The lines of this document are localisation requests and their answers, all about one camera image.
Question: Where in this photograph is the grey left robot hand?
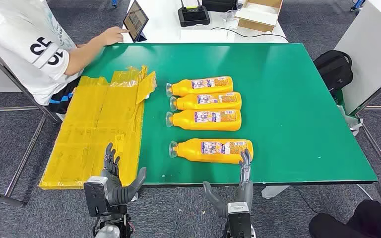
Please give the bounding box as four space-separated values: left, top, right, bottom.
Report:
101 142 147 207

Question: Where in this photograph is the black floor cable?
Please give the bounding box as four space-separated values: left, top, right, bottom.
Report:
290 186 321 216

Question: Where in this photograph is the clear plastic bag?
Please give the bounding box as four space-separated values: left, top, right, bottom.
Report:
221 9 241 30

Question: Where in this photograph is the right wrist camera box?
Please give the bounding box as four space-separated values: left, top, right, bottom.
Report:
227 202 253 238

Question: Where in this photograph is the person's right hand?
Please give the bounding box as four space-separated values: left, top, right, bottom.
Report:
101 26 130 47

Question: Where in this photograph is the black case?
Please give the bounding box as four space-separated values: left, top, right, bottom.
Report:
202 0 238 13

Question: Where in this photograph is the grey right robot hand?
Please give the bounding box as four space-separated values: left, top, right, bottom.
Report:
203 148 254 219

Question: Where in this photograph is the white table panel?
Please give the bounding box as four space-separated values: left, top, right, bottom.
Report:
334 0 381 116

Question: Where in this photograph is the green bag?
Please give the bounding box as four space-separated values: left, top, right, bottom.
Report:
333 89 347 114

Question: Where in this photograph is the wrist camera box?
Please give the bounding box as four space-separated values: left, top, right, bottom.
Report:
227 202 253 238
84 176 109 218

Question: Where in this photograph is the white table leg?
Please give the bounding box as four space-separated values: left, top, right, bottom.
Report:
261 185 290 200

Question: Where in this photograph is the black desk cable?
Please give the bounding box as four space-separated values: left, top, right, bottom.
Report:
211 27 289 43

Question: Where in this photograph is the orange detergent bottle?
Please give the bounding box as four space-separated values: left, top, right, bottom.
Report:
165 109 243 132
165 76 234 98
169 138 254 165
169 92 243 112

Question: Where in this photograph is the metal table frame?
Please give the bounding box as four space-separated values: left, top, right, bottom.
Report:
355 69 381 211

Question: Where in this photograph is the white plastic wrapping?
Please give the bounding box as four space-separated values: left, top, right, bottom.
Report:
340 105 364 137

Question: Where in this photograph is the open cardboard box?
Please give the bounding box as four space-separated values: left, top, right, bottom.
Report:
235 0 283 33

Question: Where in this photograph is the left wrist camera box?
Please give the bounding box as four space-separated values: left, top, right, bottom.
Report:
84 176 109 218

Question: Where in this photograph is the black router with antennas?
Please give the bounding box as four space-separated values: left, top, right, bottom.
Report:
178 0 211 28

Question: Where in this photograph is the person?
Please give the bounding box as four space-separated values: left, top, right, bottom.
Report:
0 0 130 115
309 199 381 238

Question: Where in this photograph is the black backpack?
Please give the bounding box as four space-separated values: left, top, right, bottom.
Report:
313 50 354 94

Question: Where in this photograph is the black tablet on stand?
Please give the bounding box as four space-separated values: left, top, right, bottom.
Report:
123 0 149 43

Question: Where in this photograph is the metal chair frame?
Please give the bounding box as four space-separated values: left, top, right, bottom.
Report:
0 56 62 208

